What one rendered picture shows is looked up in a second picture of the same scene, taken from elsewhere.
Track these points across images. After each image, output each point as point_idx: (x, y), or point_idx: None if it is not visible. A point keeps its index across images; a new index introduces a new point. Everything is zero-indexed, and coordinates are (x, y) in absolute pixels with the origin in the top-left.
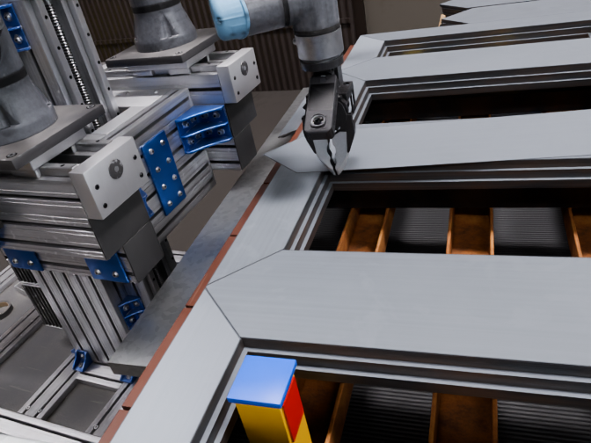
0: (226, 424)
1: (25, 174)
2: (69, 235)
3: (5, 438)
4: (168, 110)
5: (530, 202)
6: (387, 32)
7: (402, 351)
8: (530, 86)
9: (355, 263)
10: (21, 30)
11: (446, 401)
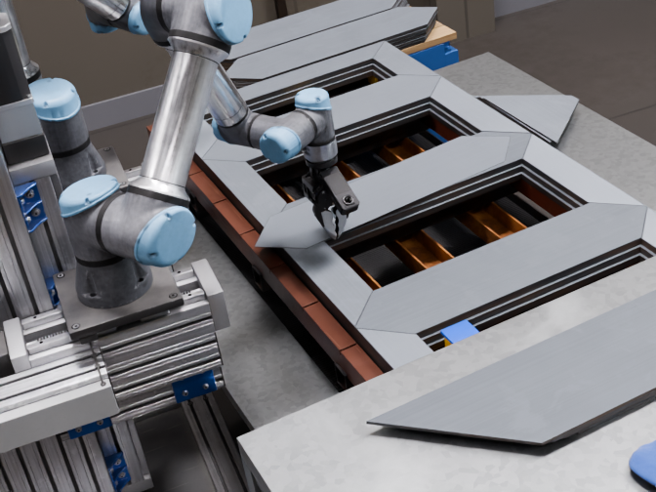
0: None
1: (155, 314)
2: (188, 356)
3: (478, 333)
4: None
5: (444, 216)
6: None
7: (499, 298)
8: (378, 131)
9: (426, 277)
10: (41, 202)
11: None
